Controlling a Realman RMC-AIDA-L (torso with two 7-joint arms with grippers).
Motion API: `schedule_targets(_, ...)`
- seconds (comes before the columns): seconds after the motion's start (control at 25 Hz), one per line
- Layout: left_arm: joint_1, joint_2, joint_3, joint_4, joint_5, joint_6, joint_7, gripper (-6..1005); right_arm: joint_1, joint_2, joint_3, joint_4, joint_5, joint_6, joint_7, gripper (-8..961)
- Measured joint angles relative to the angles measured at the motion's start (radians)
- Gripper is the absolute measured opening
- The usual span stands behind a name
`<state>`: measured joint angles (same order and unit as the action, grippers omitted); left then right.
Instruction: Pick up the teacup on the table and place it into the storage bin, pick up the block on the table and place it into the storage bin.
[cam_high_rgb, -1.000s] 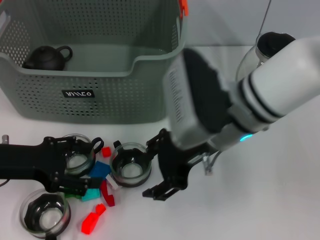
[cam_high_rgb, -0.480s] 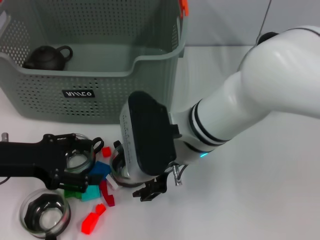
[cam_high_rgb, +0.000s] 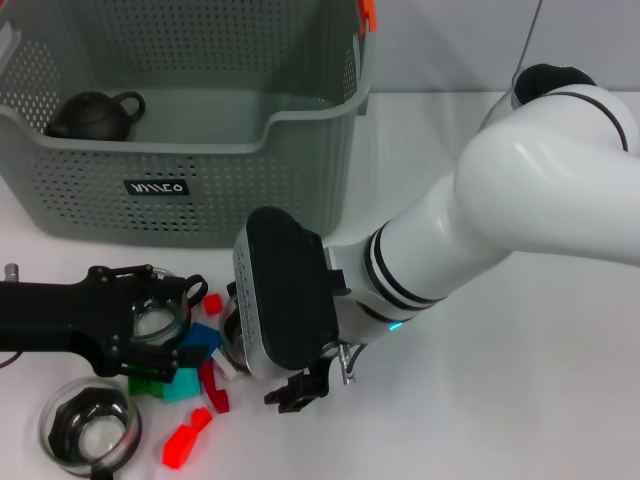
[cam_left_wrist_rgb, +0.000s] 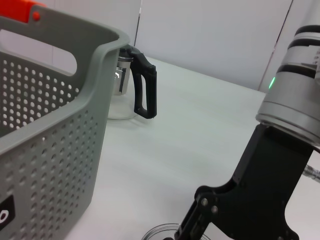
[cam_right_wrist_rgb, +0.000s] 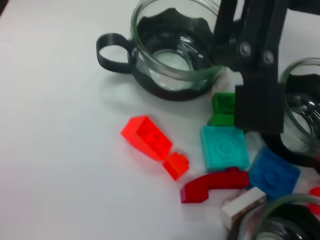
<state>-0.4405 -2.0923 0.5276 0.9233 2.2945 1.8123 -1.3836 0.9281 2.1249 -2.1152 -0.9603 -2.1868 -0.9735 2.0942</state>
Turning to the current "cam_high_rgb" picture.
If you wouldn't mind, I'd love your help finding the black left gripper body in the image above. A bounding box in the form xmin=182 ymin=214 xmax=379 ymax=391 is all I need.
xmin=0 ymin=267 xmax=134 ymax=377

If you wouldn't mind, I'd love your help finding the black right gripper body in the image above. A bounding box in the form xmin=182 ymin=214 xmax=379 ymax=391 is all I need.
xmin=299 ymin=355 xmax=332 ymax=399

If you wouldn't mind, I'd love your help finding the glass teacup black sleeve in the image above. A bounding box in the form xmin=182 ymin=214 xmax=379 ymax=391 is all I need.
xmin=218 ymin=282 xmax=254 ymax=374
xmin=129 ymin=264 xmax=209 ymax=351
xmin=38 ymin=375 xmax=144 ymax=480

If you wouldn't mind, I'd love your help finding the grey perforated storage bin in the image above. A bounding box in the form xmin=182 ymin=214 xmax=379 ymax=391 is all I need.
xmin=0 ymin=0 xmax=379 ymax=249

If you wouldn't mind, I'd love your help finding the orange bin clip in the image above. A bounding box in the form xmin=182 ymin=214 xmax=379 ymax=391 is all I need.
xmin=355 ymin=0 xmax=379 ymax=36

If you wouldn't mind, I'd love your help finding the green brick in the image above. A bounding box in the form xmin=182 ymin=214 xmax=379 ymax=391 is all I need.
xmin=127 ymin=377 xmax=166 ymax=401

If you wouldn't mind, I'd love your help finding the teal square brick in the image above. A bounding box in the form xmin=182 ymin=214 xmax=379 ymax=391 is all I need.
xmin=162 ymin=367 xmax=202 ymax=404

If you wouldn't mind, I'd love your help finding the white small brick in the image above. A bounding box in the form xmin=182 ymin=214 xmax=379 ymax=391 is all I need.
xmin=209 ymin=349 xmax=241 ymax=381

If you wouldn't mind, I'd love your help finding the dark red curved brick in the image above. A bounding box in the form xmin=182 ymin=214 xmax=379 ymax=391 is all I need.
xmin=198 ymin=360 xmax=232 ymax=415

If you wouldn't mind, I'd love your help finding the blue flat square brick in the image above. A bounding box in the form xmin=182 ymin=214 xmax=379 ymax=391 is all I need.
xmin=179 ymin=322 xmax=224 ymax=359

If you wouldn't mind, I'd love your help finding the small orange-red brick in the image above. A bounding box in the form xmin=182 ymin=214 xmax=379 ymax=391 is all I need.
xmin=189 ymin=405 xmax=214 ymax=432

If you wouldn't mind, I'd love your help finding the large orange-red brick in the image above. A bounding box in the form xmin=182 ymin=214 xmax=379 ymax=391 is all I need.
xmin=162 ymin=422 xmax=199 ymax=470

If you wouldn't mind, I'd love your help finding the dark clay teapot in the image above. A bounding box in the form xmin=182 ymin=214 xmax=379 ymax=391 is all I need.
xmin=44 ymin=91 xmax=147 ymax=143

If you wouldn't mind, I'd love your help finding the glass teapot black lid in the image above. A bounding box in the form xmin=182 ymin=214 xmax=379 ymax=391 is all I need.
xmin=482 ymin=62 xmax=599 ymax=131

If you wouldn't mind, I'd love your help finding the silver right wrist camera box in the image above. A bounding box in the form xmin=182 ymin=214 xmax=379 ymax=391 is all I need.
xmin=233 ymin=205 xmax=346 ymax=382

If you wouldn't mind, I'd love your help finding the thin grey hanging cable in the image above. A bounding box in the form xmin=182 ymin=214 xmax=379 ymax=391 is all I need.
xmin=514 ymin=0 xmax=544 ymax=71

